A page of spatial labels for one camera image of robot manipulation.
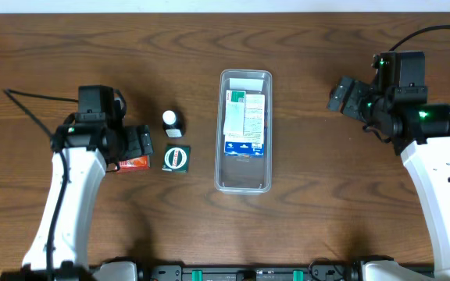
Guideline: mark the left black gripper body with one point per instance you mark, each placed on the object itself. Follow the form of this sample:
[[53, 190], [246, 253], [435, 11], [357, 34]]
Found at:
[[142, 141]]

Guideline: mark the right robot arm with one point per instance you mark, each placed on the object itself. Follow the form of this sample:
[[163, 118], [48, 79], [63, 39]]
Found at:
[[420, 134]]

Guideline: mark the dark green square box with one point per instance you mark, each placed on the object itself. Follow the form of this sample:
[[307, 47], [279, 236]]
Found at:
[[176, 159]]

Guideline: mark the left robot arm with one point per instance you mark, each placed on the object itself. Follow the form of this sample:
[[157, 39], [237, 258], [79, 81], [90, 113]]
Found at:
[[82, 154]]

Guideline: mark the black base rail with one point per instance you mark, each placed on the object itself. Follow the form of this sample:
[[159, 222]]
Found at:
[[248, 273]]

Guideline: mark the clear plastic container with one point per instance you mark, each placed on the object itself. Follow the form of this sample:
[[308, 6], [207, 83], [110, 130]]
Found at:
[[243, 174]]

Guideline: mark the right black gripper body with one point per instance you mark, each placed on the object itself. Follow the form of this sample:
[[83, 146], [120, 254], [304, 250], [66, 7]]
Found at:
[[344, 98]]

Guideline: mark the blue tall box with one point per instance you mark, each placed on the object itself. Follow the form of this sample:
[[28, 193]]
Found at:
[[252, 141]]

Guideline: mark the white green medicine box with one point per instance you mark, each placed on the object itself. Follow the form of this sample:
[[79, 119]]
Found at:
[[235, 113]]

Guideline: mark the dark bottle white cap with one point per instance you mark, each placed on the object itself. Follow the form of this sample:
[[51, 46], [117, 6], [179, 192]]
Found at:
[[172, 124]]

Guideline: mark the red orange box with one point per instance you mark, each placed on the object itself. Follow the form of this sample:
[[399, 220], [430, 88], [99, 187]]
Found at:
[[133, 165]]

